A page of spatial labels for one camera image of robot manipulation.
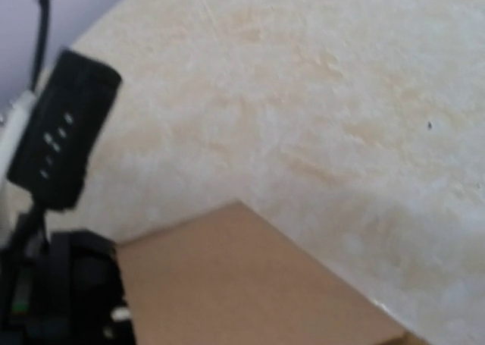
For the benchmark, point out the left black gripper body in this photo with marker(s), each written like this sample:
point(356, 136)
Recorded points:
point(60, 288)

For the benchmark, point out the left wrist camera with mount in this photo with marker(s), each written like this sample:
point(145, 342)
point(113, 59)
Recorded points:
point(46, 145)

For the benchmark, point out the brown cardboard box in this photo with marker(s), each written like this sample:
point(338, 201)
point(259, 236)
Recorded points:
point(229, 277)

